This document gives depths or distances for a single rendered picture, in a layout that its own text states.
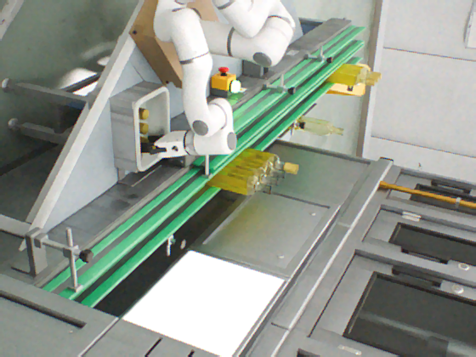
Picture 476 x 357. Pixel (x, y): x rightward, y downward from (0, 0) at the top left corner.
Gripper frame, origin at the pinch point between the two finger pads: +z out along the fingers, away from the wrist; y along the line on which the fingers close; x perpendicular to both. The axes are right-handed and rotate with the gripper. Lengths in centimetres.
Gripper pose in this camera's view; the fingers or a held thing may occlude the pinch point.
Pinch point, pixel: (149, 144)
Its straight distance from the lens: 187.0
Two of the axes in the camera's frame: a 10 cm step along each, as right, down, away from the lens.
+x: -2.1, -9.1, -3.6
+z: -8.8, 0.1, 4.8
